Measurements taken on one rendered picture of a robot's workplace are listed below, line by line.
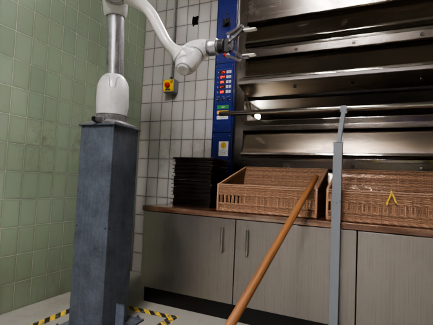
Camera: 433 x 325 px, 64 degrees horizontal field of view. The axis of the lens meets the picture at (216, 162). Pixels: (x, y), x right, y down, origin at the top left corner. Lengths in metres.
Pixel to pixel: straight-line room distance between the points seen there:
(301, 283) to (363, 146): 0.94
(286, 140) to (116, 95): 1.15
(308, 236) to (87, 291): 1.09
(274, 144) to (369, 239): 0.96
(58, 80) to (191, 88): 0.94
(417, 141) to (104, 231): 1.78
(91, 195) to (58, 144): 0.63
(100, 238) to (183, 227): 0.50
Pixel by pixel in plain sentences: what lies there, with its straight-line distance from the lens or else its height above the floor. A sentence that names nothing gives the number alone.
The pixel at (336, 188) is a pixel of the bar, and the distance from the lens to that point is 1.70.
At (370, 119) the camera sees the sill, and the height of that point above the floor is 1.16.
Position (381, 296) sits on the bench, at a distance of 1.81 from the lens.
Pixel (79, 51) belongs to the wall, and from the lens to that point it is 2.53.
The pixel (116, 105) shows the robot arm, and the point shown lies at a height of 1.10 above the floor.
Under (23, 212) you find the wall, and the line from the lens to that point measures 2.22.
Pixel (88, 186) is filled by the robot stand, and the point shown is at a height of 0.69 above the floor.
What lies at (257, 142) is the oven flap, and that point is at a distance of 2.43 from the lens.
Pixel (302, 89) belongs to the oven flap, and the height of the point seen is 1.37.
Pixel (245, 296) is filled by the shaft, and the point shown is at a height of 0.39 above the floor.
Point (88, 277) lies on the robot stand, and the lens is 1.85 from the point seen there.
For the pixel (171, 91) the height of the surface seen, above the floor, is 1.41.
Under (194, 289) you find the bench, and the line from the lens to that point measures 2.06.
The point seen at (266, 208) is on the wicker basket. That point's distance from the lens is 1.88.
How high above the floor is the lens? 0.75
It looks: 3 degrees up
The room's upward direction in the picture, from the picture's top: 3 degrees clockwise
